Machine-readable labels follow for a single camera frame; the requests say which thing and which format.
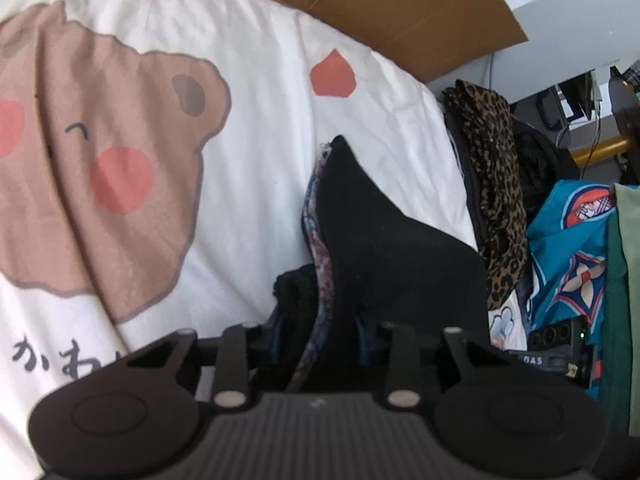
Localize blue patterned bag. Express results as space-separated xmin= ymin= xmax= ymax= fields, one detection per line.
xmin=515 ymin=180 xmax=618 ymax=401

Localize brown cardboard sheet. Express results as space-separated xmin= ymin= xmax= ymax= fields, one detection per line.
xmin=150 ymin=0 xmax=530 ymax=83

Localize black folded garment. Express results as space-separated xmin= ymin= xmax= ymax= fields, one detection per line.
xmin=512 ymin=119 xmax=581 ymax=201

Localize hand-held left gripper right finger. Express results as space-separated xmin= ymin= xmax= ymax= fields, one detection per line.
xmin=356 ymin=315 xmax=511 ymax=409

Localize black pants with floral sides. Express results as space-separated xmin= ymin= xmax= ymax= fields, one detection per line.
xmin=272 ymin=135 xmax=491 ymax=393

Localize leopard print garment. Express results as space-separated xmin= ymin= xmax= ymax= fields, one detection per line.
xmin=442 ymin=80 xmax=530 ymax=311

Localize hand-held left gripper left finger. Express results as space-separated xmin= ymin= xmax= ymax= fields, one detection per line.
xmin=125 ymin=312 xmax=283 ymax=409

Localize bear print cream blanket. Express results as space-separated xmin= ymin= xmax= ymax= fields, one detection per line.
xmin=0 ymin=0 xmax=531 ymax=480

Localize green cloth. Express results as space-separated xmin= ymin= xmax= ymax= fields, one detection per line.
xmin=597 ymin=182 xmax=640 ymax=441

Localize yellow rail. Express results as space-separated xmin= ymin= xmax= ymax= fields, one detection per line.
xmin=572 ymin=136 xmax=632 ymax=167

